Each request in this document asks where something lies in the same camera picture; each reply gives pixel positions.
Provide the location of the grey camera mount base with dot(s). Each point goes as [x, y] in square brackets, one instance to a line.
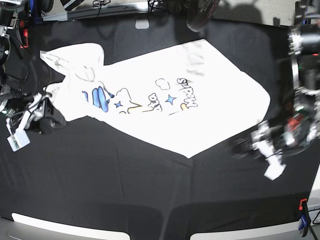
[142, 22]

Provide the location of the white printed t-shirt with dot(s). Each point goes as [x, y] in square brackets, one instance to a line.
[185, 98]

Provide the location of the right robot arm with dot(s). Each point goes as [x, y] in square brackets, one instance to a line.
[23, 103]

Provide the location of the black table cloth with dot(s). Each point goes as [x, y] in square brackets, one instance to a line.
[92, 175]

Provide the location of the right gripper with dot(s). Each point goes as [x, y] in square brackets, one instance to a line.
[35, 111]

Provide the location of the front right blue clamp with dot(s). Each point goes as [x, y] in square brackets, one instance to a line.
[304, 218]

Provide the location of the left orange black clamp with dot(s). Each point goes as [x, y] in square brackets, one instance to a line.
[24, 34]

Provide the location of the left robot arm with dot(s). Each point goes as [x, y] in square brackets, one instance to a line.
[298, 125]

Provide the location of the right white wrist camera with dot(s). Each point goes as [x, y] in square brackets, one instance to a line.
[18, 137]

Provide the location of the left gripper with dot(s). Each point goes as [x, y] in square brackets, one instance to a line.
[277, 137]

